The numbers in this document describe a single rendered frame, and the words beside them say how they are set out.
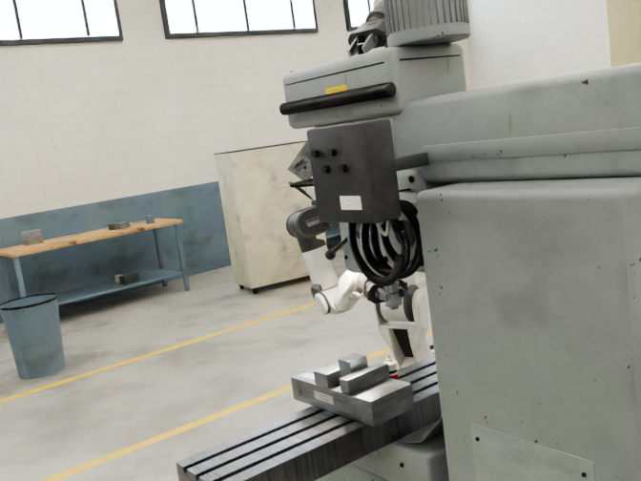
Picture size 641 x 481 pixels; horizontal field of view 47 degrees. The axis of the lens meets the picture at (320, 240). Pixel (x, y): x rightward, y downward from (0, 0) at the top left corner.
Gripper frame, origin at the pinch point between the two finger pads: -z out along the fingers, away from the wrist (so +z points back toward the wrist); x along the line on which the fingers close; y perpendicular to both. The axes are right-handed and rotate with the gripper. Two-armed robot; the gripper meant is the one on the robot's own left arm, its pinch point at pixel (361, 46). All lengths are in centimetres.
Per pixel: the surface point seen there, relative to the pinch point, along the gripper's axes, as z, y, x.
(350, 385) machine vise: -65, -63, -1
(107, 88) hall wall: 372, -142, 677
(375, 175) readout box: -53, -5, -31
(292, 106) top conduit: -18.1, -4.8, 16.1
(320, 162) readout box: -50, -3, -15
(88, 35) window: 389, -79, 672
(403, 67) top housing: -17.5, 0.2, -22.0
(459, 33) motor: -8.8, 1.6, -33.9
